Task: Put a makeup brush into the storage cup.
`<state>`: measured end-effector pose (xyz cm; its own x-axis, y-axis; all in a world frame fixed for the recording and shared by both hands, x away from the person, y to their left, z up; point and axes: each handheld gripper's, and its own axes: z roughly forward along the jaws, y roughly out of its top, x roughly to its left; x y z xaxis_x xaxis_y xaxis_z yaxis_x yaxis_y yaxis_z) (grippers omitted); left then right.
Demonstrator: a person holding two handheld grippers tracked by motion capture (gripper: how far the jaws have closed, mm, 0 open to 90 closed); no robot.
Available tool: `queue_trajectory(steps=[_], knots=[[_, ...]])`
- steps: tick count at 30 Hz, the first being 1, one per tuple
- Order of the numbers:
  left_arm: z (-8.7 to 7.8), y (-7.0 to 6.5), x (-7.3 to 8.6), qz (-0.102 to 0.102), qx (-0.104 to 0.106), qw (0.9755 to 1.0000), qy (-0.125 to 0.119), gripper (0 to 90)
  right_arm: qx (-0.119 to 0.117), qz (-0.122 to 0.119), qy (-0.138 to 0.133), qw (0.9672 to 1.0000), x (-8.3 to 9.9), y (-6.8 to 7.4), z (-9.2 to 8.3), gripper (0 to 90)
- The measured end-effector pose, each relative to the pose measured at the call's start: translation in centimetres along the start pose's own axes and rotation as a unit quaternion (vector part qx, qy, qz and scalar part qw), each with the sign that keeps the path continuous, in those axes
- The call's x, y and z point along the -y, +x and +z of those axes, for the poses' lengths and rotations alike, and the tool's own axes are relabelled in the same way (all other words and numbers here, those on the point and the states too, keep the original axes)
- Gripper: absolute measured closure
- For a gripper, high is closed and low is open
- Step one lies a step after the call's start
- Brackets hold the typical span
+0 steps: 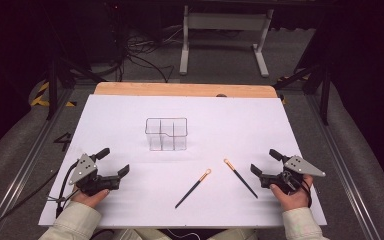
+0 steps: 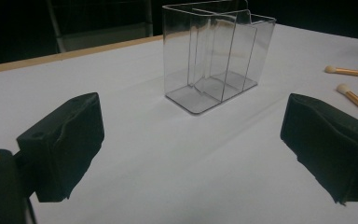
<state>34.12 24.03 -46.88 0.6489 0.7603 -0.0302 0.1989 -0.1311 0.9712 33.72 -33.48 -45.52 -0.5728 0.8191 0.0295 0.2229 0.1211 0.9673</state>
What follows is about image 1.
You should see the clear plastic organizer box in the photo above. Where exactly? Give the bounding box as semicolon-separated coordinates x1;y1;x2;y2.
144;117;189;152

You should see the left hand-held gripper cable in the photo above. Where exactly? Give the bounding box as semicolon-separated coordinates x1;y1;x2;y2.
46;159;81;219

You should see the black tripod stand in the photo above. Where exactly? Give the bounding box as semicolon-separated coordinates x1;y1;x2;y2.
44;58;108;121
273;63;331;126

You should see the aluminium floor rail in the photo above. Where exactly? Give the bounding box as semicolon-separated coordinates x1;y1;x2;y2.
304;93;381;240
0;88;76;240

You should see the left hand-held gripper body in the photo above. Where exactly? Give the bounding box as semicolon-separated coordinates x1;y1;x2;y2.
68;153;122;197

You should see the black stick gold loop end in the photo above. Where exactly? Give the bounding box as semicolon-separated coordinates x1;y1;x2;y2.
174;168;213;210

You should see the black floor cable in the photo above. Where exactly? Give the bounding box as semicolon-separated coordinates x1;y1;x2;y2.
0;169;61;240

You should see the person's right leg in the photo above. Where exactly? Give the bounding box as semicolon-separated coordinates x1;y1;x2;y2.
209;228;259;240

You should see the right hand-held gripper cord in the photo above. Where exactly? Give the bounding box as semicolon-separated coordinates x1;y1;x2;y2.
301;178;314;208

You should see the yellow black floor tape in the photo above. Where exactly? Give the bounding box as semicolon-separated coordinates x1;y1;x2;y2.
29;81;78;108
277;68;312;105

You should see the bundle of floor cables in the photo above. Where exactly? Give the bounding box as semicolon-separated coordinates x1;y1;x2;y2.
116;26;184;84

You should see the person's right hand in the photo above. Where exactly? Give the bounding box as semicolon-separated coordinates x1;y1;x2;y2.
269;174;314;212

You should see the dark equipment box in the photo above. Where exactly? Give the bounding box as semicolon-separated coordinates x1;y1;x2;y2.
86;0;131;64

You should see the person's left leg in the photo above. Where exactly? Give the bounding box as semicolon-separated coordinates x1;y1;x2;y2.
111;228;171;240

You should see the white table sheet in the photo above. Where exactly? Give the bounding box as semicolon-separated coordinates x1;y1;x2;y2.
38;94;328;229

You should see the black stick gold tip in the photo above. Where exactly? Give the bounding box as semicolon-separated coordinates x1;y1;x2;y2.
223;158;259;200

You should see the person's left hand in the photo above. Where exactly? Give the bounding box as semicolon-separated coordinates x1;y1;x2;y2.
70;186;110;209

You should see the thin white cable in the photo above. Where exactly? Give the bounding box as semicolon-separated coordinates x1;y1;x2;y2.
164;228;203;240

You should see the person's leg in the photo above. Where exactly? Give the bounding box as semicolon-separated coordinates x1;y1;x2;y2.
209;228;259;240
111;228;171;240

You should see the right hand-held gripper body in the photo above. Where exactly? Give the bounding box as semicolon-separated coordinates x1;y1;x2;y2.
259;155;327;196

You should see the white metal stand frame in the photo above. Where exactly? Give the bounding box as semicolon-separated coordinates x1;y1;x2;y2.
178;4;275;79

